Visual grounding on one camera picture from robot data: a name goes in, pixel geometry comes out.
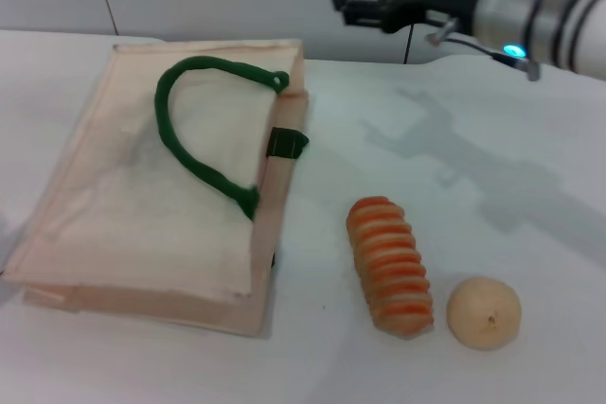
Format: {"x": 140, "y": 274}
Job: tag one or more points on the dark vertical background rod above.
{"x": 409, "y": 44}

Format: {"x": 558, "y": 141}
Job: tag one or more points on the orange striped ribbed bread roll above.
{"x": 390, "y": 267}

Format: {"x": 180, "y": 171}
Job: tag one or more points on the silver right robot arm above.
{"x": 582, "y": 35}

